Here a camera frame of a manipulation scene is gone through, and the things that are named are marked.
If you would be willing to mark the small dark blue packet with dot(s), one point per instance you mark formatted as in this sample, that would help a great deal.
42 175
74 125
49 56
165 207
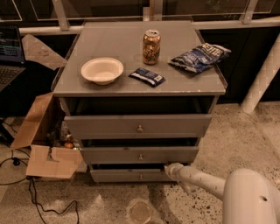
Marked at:
148 77

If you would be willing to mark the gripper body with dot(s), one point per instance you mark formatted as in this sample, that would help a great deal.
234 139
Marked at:
181 172

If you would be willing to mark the open cardboard box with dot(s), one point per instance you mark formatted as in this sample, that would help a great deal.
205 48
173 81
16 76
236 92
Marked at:
49 158

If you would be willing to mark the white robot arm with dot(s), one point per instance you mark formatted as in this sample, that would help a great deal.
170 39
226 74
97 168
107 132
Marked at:
247 196

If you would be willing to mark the black laptop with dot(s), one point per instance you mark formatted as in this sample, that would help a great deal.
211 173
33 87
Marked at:
12 57

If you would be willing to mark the grey middle drawer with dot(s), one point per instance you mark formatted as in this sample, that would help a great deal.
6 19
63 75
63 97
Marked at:
139 155

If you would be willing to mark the small orange figurine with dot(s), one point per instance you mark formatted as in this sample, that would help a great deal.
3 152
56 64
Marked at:
69 142

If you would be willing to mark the grey drawer cabinet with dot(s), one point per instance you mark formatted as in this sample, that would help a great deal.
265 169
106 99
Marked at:
182 93

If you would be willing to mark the white paper bowl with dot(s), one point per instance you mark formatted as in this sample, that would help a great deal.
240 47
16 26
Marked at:
102 71

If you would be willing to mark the grey drawer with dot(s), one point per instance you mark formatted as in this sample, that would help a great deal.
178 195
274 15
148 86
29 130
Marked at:
130 175
139 155
137 126

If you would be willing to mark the blue chip bag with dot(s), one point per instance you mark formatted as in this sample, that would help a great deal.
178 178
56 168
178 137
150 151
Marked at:
200 58

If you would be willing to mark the gold soda can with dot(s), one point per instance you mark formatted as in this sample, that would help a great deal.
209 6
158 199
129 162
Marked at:
151 47

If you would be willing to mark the grey bottom drawer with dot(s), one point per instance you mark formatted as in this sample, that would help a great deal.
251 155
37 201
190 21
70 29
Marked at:
130 175

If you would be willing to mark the white metal railing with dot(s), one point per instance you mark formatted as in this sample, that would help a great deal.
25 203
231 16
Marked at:
250 28

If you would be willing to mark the grey top drawer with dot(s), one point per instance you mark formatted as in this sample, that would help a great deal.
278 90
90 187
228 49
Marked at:
137 126

